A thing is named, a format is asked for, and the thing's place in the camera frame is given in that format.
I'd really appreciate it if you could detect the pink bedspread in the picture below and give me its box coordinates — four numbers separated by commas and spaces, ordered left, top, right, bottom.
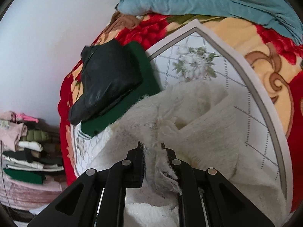
0, 170, 68, 212

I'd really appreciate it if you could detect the dark green folded garment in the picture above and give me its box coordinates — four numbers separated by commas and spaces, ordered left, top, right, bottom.
80, 41, 162, 138

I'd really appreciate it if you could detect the white floral quilted mat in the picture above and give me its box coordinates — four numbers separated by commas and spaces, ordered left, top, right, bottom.
73, 19, 294, 215

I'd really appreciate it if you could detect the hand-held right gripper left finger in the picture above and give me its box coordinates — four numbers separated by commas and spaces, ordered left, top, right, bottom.
28, 141, 145, 227

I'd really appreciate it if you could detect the pile of folded clothes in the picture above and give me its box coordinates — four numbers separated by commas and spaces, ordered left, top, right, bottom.
0, 111, 64, 185

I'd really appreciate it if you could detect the white fluffy sweater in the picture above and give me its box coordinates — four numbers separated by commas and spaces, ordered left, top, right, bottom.
90, 82, 288, 227

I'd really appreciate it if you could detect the red floral blanket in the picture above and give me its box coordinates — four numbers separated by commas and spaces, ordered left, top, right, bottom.
58, 13, 303, 214

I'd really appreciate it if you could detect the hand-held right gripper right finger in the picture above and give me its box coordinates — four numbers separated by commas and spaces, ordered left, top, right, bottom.
162, 143, 275, 227

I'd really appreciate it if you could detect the brown cloth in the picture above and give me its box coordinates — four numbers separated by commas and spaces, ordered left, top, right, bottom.
103, 11, 142, 38

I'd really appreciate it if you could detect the black leather jacket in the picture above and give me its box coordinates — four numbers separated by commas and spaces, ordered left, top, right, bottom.
69, 39, 143, 125

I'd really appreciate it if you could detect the light blue quilt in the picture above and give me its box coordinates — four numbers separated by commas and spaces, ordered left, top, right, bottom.
95, 0, 303, 45

